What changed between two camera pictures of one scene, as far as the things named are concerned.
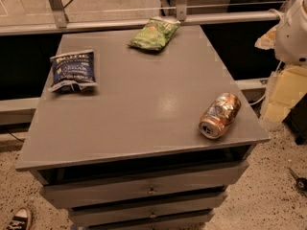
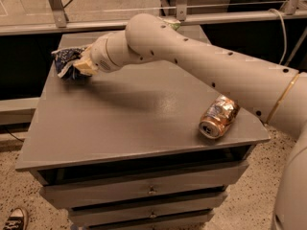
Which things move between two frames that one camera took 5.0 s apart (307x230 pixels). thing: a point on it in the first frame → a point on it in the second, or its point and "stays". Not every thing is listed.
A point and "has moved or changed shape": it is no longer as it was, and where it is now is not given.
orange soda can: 222,110 stays
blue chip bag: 73,73 has moved or changed shape
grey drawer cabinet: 128,153 stays
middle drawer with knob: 148,210 stays
